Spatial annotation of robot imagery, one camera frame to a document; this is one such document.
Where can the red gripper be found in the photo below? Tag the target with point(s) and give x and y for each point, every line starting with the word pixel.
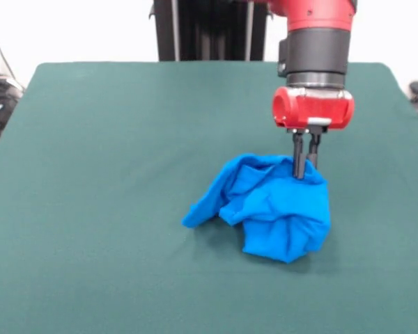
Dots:
pixel 317 111

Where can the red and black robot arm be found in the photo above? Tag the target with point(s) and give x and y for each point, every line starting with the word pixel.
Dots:
pixel 317 52

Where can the blue laundry item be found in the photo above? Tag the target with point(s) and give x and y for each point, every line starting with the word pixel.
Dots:
pixel 282 215

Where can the dark green table cloth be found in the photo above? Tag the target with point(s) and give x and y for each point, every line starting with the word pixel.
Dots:
pixel 90 243

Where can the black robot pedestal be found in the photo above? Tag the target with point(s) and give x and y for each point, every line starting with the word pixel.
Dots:
pixel 209 31

